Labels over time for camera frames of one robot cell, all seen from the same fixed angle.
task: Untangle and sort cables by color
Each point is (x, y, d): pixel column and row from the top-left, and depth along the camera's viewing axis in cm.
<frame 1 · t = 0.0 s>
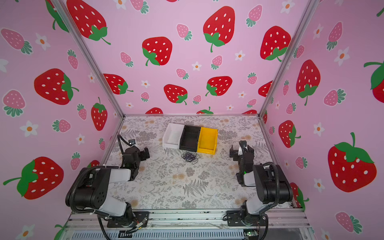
left hand: (139, 149, 95), fingers open
right hand: (239, 145, 91), fingers open
white plastic bin: (172, 136, 109), on the table
black plastic bin: (188, 141, 113), on the table
yellow plastic bin: (207, 140, 102), point 5 cm above the table

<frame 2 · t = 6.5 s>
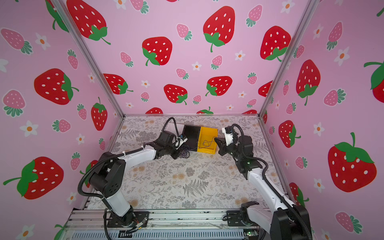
left hand: (182, 149, 94), fingers closed
right hand: (213, 140, 78), fingers closed
the named things where they were.

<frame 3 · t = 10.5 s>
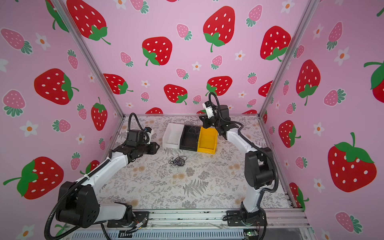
left hand: (157, 145, 88), fingers open
right hand: (196, 117, 87), fingers closed
the named things where they were.

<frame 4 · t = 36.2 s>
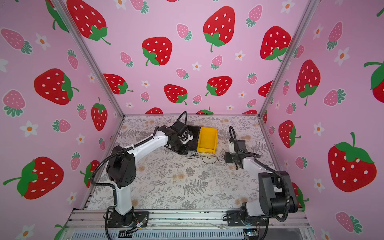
left hand: (188, 153, 89), fingers closed
right hand: (225, 156, 93), fingers closed
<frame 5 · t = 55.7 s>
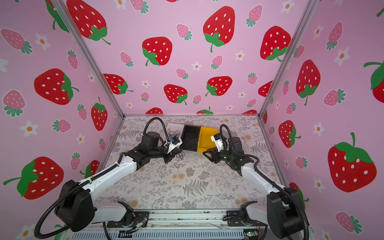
left hand: (181, 149, 80), fingers closed
right hand: (203, 153, 81), fingers open
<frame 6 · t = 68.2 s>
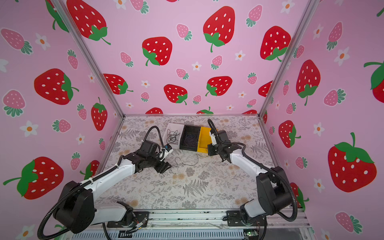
left hand: (167, 161, 86), fingers open
right hand: (206, 148, 89), fingers closed
